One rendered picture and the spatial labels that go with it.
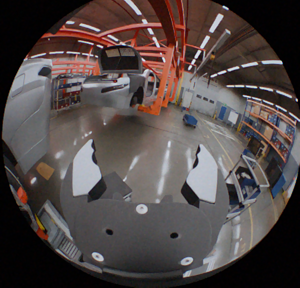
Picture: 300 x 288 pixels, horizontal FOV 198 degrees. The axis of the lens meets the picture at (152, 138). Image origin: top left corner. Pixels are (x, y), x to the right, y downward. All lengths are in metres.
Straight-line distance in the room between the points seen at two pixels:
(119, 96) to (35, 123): 1.74
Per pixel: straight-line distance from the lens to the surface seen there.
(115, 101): 2.16
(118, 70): 3.30
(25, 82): 0.98
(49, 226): 1.45
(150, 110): 3.04
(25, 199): 0.85
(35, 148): 1.06
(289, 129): 9.56
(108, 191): 1.10
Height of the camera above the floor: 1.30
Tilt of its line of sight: 28 degrees down
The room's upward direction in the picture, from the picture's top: 13 degrees clockwise
